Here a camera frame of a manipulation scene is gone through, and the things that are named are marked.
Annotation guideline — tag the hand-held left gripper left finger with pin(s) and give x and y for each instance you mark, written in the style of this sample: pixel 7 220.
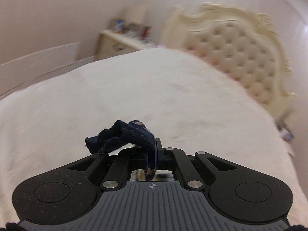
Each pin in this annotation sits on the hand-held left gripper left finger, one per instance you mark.
pixel 120 160

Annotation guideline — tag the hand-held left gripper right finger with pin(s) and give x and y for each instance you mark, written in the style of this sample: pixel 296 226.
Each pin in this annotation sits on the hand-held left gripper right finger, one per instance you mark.
pixel 179 162

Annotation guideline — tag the navy patterned knit sock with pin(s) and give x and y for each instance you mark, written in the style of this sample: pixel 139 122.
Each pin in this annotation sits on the navy patterned knit sock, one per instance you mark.
pixel 134 134

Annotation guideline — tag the white quilted bed cover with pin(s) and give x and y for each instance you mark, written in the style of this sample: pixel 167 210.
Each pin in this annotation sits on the white quilted bed cover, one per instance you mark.
pixel 149 91

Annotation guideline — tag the blurred colourful item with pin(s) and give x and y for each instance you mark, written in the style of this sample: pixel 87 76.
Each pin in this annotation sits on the blurred colourful item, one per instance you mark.
pixel 285 131

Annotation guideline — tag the cream nightstand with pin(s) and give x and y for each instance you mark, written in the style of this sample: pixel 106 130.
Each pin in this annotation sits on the cream nightstand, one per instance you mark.
pixel 120 45

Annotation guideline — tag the cream tufted headboard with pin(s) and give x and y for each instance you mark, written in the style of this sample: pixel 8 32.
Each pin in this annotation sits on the cream tufted headboard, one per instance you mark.
pixel 235 53

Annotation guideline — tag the white wooden panel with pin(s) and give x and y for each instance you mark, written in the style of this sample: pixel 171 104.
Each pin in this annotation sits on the white wooden panel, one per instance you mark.
pixel 41 62

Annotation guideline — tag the red canister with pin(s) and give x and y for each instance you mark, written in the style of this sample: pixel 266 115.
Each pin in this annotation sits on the red canister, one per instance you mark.
pixel 145 32

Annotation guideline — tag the blue picture frame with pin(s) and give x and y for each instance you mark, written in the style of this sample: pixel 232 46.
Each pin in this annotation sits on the blue picture frame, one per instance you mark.
pixel 118 25

